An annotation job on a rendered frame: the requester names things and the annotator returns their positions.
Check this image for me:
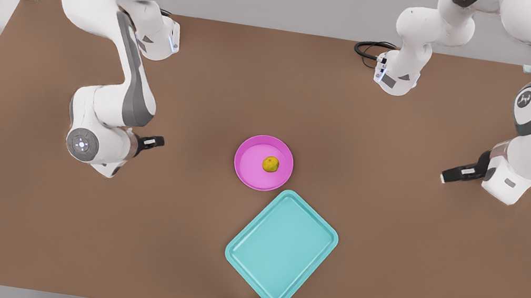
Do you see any small orange fruit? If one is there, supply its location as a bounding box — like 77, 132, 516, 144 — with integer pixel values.
262, 155, 282, 175

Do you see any teal rectangular tray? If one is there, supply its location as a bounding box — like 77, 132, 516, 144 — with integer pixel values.
217, 181, 346, 298

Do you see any pink round plate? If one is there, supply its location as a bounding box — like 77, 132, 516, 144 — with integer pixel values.
230, 131, 298, 196

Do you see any black cable loop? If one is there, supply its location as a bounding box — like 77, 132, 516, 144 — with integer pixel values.
351, 37, 401, 74

